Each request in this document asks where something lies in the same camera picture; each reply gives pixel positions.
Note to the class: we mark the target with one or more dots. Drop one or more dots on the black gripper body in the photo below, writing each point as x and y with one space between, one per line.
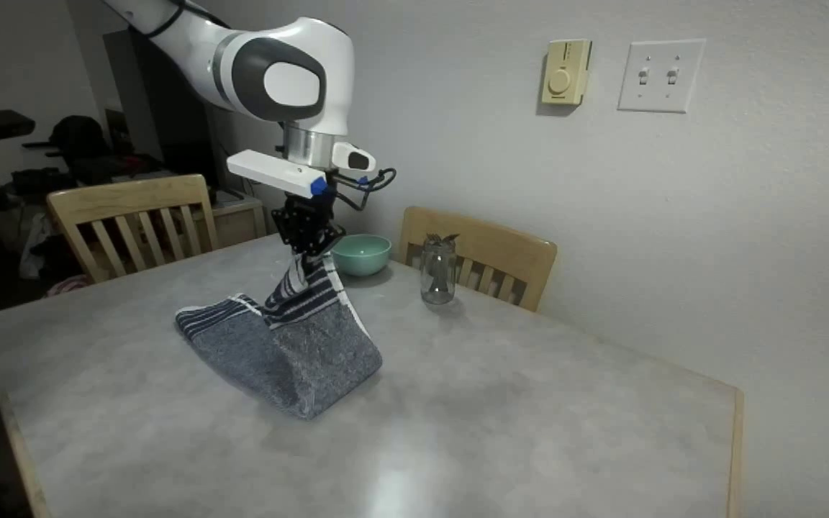
304 215

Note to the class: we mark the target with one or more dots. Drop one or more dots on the mint green bowl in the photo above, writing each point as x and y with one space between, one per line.
365 255

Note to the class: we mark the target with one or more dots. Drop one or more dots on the blue striped grey towel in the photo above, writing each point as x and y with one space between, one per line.
290 349

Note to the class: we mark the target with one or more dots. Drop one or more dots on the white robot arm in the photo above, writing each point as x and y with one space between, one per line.
272 72

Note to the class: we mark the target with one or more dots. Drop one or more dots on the small wooden crate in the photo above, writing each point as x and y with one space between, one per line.
241 219

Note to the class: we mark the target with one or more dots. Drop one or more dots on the clear glass jar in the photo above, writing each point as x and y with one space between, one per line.
439 275

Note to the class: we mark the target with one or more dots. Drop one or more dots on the wooden chair with long slats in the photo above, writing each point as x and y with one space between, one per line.
131 226

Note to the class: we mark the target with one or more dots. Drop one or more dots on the tall dark cabinet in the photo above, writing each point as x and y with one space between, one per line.
160 116

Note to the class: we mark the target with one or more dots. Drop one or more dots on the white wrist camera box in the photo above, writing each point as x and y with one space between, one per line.
274 173

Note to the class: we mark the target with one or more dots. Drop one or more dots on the white light switch plate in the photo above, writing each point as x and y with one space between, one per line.
662 75

